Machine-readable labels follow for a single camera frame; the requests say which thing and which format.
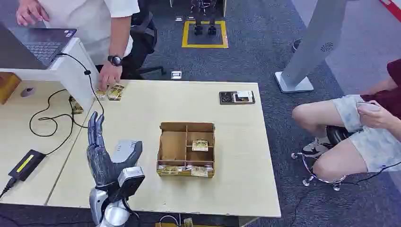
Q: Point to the yellow floor tape square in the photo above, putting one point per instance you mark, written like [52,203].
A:
[185,34]

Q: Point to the standing person's right hand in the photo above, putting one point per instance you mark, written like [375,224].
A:
[29,12]

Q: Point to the black robot legs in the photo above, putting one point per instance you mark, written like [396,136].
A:
[204,18]

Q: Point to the black office chair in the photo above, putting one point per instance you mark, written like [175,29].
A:
[142,37]

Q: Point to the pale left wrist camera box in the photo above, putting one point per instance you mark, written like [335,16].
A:
[130,181]

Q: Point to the seated person's hand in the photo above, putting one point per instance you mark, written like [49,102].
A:
[374,117]

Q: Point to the white floor stand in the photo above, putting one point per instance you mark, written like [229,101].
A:
[313,40]

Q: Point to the black power adapter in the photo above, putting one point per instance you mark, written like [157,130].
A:
[26,165]

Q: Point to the standing person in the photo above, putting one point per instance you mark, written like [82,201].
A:
[91,28]

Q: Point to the standing person's hand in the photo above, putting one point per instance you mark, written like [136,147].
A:
[109,76]
[29,12]

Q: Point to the grey phone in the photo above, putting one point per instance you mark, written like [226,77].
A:
[369,106]

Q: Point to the standing person's left hand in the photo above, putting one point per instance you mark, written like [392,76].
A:
[109,76]

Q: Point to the grey computer mouse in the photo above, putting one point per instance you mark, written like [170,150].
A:
[27,91]

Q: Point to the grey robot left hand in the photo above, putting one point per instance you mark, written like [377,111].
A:
[100,166]

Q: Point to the chrome stool with black seat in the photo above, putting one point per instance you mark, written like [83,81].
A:
[336,134]

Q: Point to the small wooden box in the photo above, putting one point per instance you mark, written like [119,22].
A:
[7,86]

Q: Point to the black wristwatch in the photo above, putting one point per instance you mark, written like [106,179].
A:
[115,60]

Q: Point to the yellow card pack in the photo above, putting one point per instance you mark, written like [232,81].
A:
[101,94]
[116,91]
[76,106]

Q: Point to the silver floor socket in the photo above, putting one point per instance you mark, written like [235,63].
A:
[176,75]

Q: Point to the wooden card box with compartments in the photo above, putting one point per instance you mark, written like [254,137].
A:
[172,147]

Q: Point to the pale grey card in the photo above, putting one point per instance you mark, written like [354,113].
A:
[122,151]

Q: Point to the dark laptop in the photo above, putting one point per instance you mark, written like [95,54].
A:
[37,47]

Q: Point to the seated person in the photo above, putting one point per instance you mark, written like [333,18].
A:
[360,141]

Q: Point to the red strip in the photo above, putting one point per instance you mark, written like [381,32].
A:
[391,8]

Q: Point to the white desk riser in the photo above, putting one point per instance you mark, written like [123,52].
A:
[73,72]

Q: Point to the black tray with phone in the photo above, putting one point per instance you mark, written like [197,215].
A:
[237,97]

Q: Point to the white sneaker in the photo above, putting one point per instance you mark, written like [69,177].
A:
[314,148]

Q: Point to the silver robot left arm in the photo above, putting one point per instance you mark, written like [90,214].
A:
[114,216]

